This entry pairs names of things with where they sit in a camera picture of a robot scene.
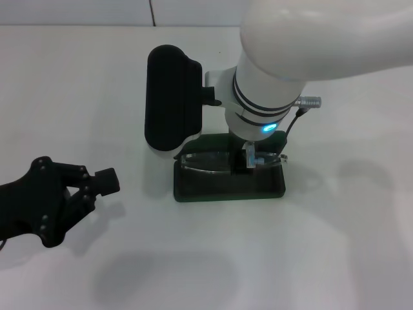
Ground clear plastic glasses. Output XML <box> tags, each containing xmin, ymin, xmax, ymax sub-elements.
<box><xmin>174</xmin><ymin>149</ymin><xmax>290</xmax><ymax>176</ymax></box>

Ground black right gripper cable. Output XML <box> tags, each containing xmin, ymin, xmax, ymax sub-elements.
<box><xmin>276</xmin><ymin>107</ymin><xmax>308</xmax><ymax>156</ymax></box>

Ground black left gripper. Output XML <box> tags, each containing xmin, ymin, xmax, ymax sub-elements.
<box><xmin>0</xmin><ymin>156</ymin><xmax>123</xmax><ymax>249</ymax></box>

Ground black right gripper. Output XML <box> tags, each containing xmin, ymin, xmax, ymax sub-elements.
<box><xmin>229</xmin><ymin>137</ymin><xmax>259</xmax><ymax>178</ymax></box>

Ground green glasses case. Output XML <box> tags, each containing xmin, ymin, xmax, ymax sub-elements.
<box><xmin>172</xmin><ymin>131</ymin><xmax>288</xmax><ymax>204</ymax></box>

